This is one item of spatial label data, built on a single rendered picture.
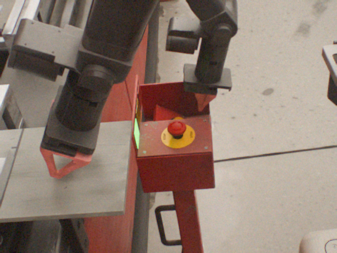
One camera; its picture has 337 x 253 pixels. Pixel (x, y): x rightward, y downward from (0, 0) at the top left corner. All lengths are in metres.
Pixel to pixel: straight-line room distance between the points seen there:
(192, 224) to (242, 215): 0.57
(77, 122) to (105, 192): 0.13
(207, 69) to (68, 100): 0.48
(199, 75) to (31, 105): 0.35
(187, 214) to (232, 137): 0.89
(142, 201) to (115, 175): 1.20
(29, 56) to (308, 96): 1.88
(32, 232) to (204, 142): 0.40
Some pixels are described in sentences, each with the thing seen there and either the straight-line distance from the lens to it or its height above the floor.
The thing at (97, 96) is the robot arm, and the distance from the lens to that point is 0.65.
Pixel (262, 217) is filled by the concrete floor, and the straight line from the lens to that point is 1.95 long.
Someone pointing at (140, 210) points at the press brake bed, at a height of 0.05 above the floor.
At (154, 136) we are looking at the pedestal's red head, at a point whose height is 0.78.
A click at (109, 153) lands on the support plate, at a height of 1.00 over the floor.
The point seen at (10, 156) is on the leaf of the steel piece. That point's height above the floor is 1.01.
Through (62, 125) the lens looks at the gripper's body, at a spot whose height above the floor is 1.12.
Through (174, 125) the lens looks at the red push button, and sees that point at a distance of 1.11.
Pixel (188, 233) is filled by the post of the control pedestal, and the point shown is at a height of 0.40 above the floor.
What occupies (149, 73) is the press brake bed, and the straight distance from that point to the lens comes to 2.51.
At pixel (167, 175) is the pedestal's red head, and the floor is 0.72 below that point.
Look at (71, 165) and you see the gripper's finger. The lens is 0.73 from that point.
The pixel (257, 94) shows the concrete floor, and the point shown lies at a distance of 2.41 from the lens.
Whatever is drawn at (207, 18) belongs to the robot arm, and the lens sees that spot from 1.00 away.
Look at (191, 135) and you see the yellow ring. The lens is 1.12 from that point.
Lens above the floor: 1.57
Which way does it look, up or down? 44 degrees down
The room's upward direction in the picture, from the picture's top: 9 degrees counter-clockwise
